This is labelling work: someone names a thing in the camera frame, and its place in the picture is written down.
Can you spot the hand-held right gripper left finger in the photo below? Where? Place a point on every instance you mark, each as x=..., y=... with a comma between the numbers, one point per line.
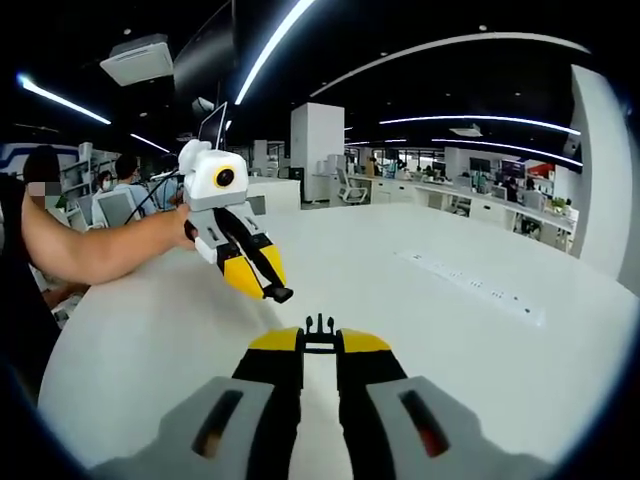
x=250, y=400

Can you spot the tilted monitor on stand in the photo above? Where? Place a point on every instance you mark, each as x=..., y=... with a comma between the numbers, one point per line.
x=212, y=127

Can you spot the white ceiling air conditioner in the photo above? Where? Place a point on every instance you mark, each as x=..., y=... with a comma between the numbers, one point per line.
x=137, y=60

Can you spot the black pronged plastic buckle part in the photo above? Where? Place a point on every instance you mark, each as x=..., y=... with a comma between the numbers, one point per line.
x=320, y=332

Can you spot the dark wall display screen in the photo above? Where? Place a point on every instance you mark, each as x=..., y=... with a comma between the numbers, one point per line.
x=480, y=165

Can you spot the red wall display screen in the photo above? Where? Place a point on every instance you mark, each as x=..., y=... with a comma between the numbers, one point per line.
x=514, y=168

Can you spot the small green desk plant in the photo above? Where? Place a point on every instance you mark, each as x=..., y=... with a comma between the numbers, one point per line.
x=559, y=205

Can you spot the person's left hand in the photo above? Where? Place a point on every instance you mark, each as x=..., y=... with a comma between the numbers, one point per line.
x=179, y=227

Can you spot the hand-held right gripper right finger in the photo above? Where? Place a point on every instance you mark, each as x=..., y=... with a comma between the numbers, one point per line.
x=390, y=400

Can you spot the long white office desk row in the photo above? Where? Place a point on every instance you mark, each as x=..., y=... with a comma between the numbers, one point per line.
x=450, y=200

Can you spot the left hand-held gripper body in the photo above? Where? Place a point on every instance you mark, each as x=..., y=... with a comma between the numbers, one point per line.
x=210, y=185

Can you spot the white office chair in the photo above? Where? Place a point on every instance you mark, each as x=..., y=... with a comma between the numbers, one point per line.
x=352, y=187

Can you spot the person in dark shirt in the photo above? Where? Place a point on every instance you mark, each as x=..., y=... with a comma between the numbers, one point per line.
x=20, y=300

